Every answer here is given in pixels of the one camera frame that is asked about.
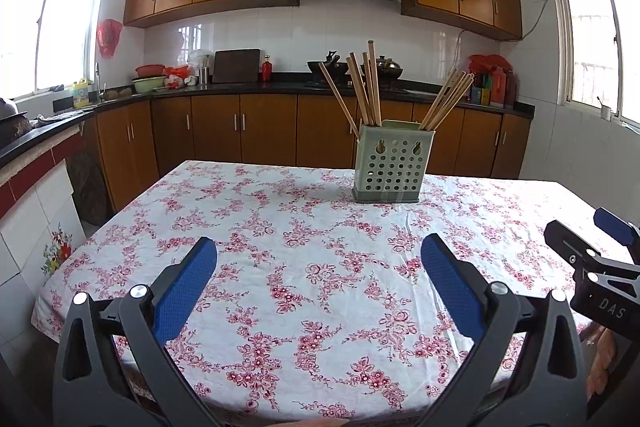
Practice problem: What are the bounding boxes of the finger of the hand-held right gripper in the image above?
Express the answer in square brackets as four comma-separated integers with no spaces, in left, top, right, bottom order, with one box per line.
[594,207,640,265]
[544,219,640,282]

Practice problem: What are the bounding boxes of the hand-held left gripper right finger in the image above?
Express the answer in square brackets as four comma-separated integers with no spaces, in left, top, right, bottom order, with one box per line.
[417,234,588,427]

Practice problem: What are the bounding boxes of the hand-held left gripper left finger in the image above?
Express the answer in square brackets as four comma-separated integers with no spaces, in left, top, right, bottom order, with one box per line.
[52,236,221,427]

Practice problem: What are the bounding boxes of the green perforated utensil holder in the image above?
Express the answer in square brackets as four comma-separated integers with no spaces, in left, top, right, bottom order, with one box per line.
[351,119,436,204]

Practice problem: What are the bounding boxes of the bunch of chopsticks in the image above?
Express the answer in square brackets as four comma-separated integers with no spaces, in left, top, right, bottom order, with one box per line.
[318,39,475,132]

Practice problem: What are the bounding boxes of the person's right hand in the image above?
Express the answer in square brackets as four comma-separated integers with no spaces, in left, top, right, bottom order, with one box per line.
[585,326,627,402]

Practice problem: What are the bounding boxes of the white red floral tablecloth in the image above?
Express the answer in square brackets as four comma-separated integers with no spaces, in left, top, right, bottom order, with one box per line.
[31,159,640,427]

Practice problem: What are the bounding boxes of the dark sack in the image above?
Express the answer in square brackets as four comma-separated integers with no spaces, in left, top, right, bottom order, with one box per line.
[65,147,113,225]

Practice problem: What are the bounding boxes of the cluster of condiment bottles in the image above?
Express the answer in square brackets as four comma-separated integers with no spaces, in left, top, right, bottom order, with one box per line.
[470,67,518,108]

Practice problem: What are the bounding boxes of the tiled counter with flower decal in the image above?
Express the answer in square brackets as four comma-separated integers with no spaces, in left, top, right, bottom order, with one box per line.
[0,109,98,308]

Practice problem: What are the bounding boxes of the wooden base cabinet run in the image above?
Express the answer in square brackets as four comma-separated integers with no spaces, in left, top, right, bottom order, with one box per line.
[82,79,535,225]

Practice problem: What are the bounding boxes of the red bag behind bottles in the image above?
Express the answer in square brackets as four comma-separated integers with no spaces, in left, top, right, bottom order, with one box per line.
[467,54,513,75]

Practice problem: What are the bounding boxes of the narrow side window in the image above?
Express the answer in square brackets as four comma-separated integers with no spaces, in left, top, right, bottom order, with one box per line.
[550,0,640,128]

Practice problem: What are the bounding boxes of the pale green basin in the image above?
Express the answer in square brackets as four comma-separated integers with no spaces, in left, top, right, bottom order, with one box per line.
[132,76,168,94]

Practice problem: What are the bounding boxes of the yellow detergent bottle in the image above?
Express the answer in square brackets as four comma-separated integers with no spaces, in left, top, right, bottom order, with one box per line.
[72,78,91,108]

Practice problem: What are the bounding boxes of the dark wooden cutting board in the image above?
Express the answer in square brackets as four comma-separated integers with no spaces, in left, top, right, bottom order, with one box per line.
[212,49,262,84]

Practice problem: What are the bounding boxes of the dark pot with lid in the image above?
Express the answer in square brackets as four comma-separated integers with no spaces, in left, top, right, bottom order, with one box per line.
[372,55,404,80]

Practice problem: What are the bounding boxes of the black gas stove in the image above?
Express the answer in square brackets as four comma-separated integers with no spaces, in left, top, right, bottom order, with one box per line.
[302,79,408,94]

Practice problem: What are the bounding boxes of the black wok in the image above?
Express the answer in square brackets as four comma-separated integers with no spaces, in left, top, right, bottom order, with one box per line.
[306,51,351,75]

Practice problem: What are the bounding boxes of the red hanging plastic bag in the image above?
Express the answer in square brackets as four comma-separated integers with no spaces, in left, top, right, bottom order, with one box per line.
[96,19,124,58]

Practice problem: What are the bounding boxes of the large kitchen window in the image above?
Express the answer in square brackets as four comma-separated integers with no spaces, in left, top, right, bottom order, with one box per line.
[0,0,111,102]

